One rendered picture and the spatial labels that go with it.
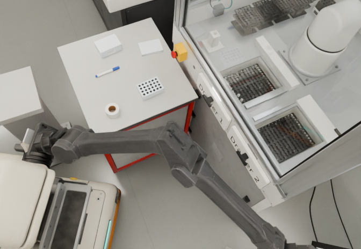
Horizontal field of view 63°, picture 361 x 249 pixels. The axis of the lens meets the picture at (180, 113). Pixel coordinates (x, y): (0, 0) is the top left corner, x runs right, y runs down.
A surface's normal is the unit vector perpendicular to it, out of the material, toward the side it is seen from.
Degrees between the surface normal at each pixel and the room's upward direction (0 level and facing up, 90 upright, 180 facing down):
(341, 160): 90
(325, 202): 0
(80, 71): 0
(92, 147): 65
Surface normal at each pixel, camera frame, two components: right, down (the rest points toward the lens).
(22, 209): 0.72, -0.24
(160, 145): -0.35, 0.58
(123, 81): 0.07, -0.44
